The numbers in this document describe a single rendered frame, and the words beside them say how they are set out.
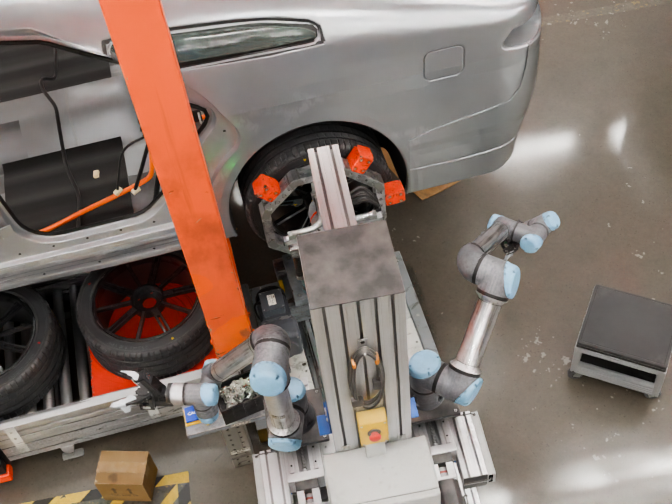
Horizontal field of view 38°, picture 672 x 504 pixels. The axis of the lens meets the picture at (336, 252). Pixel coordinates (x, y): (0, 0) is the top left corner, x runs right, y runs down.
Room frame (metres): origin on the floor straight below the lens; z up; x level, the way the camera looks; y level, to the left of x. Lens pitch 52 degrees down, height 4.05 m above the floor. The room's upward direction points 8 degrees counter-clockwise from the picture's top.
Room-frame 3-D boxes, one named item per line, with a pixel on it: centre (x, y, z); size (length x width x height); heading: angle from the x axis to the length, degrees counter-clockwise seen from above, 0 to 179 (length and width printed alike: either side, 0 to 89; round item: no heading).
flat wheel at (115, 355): (2.70, 0.89, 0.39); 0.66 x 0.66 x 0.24
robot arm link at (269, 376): (1.66, 0.26, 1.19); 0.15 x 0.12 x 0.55; 169
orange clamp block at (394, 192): (2.81, -0.28, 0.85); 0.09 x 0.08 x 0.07; 98
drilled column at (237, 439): (2.09, 0.55, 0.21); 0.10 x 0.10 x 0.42; 8
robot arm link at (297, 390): (1.79, 0.23, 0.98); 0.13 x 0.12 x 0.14; 169
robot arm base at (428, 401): (1.82, -0.26, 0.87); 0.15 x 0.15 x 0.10
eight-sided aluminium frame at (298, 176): (2.76, 0.03, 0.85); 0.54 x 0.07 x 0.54; 98
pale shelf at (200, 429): (2.09, 0.52, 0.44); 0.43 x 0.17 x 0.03; 98
